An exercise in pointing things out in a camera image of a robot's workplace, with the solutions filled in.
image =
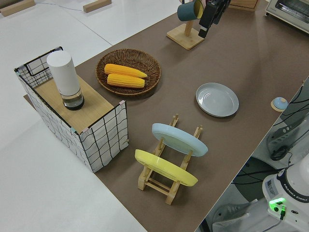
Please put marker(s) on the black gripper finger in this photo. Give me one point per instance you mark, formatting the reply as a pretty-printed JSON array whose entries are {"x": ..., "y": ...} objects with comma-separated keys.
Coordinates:
[{"x": 204, "y": 32}]

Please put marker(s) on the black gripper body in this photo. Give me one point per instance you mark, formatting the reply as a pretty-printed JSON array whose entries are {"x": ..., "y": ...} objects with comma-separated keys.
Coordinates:
[{"x": 207, "y": 17}]

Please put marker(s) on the gray plate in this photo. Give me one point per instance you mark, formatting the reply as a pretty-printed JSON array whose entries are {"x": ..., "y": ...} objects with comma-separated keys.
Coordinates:
[{"x": 217, "y": 100}]

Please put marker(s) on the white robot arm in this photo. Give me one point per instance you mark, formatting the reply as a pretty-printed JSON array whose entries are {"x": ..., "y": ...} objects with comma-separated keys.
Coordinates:
[{"x": 289, "y": 188}]

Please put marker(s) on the light blue plate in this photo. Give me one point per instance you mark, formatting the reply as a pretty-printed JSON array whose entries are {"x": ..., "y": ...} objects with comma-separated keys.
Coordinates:
[{"x": 178, "y": 139}]

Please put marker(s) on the yellow plate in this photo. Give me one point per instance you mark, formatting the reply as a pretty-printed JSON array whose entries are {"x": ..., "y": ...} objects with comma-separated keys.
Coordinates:
[{"x": 164, "y": 166}]

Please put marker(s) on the wooden plate rack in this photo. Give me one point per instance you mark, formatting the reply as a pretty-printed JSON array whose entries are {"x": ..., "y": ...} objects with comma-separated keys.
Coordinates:
[{"x": 173, "y": 193}]

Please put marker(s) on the wooden mug tree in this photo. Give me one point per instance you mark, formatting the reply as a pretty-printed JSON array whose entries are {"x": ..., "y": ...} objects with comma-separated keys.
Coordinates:
[{"x": 186, "y": 39}]

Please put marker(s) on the dark teal mug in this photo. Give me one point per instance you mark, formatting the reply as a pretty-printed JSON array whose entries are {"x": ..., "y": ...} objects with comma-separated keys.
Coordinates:
[{"x": 186, "y": 12}]

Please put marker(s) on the wooden cabinet box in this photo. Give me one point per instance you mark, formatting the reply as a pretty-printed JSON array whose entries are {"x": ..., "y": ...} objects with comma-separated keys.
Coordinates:
[{"x": 243, "y": 4}]

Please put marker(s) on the brown wicker basket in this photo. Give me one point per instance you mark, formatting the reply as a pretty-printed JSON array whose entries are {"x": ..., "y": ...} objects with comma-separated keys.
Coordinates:
[{"x": 128, "y": 56}]

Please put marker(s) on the white toaster oven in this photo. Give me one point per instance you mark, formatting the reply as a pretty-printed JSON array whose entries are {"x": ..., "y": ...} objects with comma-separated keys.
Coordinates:
[{"x": 289, "y": 12}]

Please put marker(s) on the yellow corn cob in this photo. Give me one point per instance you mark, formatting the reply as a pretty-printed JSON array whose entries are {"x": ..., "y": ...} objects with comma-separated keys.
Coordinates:
[
  {"x": 123, "y": 70},
  {"x": 125, "y": 81}
]

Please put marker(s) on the blue service bell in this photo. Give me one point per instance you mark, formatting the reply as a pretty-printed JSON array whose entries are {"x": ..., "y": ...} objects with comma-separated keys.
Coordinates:
[{"x": 279, "y": 102}]

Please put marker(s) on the wooden block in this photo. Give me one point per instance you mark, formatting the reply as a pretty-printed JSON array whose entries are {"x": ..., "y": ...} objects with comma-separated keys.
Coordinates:
[
  {"x": 14, "y": 8},
  {"x": 96, "y": 6}
]

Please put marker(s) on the wooden shelf box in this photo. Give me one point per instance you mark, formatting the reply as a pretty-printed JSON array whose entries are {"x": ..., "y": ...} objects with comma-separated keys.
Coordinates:
[{"x": 94, "y": 106}]

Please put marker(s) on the pink binder clip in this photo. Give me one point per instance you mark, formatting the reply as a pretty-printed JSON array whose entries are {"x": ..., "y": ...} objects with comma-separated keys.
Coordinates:
[{"x": 85, "y": 130}]

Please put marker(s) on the teal binder clip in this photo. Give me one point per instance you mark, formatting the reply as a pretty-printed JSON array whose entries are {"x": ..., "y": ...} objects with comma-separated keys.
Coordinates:
[{"x": 73, "y": 130}]

